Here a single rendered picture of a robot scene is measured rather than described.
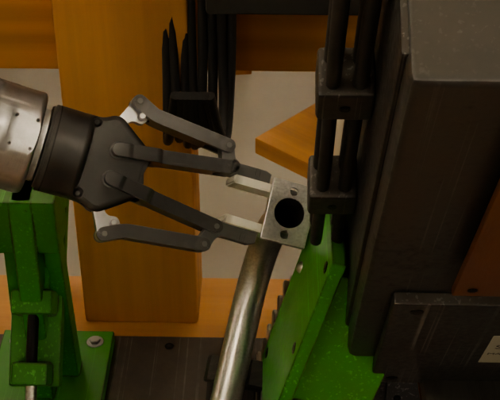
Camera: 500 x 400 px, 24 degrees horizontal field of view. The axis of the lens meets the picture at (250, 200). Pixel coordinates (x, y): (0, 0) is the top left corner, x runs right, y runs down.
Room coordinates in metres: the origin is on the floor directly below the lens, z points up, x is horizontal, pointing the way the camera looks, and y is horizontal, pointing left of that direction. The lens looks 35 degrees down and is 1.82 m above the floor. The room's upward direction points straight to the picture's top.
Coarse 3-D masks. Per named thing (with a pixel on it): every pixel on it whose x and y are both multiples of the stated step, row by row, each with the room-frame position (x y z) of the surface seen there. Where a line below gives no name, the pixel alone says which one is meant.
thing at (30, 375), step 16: (64, 240) 0.99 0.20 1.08; (48, 288) 0.94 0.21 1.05; (16, 304) 0.92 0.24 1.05; (32, 304) 0.92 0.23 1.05; (48, 304) 0.92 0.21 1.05; (16, 320) 0.93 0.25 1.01; (32, 320) 0.92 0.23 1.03; (48, 320) 0.93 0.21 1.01; (16, 336) 0.92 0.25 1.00; (32, 336) 0.90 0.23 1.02; (48, 336) 0.92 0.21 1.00; (16, 352) 0.91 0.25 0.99; (32, 352) 0.89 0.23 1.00; (48, 352) 0.91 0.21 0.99; (16, 368) 0.88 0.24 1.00; (32, 368) 0.88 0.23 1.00; (48, 368) 0.88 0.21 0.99; (16, 384) 0.87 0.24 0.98; (32, 384) 0.87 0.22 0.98; (48, 384) 0.88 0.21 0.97
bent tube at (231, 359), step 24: (288, 192) 0.83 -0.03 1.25; (264, 216) 0.81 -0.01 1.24; (288, 216) 0.87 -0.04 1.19; (264, 240) 0.87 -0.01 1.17; (288, 240) 0.80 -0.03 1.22; (264, 264) 0.87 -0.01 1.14; (240, 288) 0.87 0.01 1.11; (264, 288) 0.87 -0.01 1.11; (240, 312) 0.85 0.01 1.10; (240, 336) 0.83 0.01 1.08; (240, 360) 0.82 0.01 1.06; (216, 384) 0.80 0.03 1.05; (240, 384) 0.80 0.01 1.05
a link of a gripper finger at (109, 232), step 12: (108, 228) 0.78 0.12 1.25; (120, 228) 0.78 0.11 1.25; (132, 228) 0.79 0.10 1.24; (144, 228) 0.79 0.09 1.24; (96, 240) 0.79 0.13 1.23; (132, 240) 0.79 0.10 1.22; (144, 240) 0.78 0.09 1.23; (156, 240) 0.78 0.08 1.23; (168, 240) 0.79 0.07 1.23; (180, 240) 0.79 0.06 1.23; (192, 240) 0.79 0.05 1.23; (204, 240) 0.79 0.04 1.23
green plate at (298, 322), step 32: (320, 256) 0.74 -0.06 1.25; (288, 288) 0.81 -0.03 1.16; (320, 288) 0.71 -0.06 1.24; (288, 320) 0.77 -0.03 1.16; (320, 320) 0.70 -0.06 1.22; (288, 352) 0.73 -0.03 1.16; (320, 352) 0.71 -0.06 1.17; (288, 384) 0.70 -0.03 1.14; (320, 384) 0.71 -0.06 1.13; (352, 384) 0.71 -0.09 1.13
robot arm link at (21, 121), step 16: (0, 80) 0.84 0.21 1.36; (0, 96) 0.81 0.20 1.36; (16, 96) 0.82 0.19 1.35; (32, 96) 0.82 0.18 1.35; (0, 112) 0.80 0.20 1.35; (16, 112) 0.80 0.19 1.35; (32, 112) 0.81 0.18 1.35; (48, 112) 0.83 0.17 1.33; (0, 128) 0.79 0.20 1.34; (16, 128) 0.80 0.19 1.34; (32, 128) 0.80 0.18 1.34; (48, 128) 0.81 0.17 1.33; (0, 144) 0.78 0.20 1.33; (16, 144) 0.79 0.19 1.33; (32, 144) 0.79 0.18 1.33; (0, 160) 0.78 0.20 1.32; (16, 160) 0.78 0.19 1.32; (32, 160) 0.79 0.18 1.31; (0, 176) 0.78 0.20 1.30; (16, 176) 0.78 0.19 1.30; (32, 176) 0.80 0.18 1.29; (16, 192) 0.79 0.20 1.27
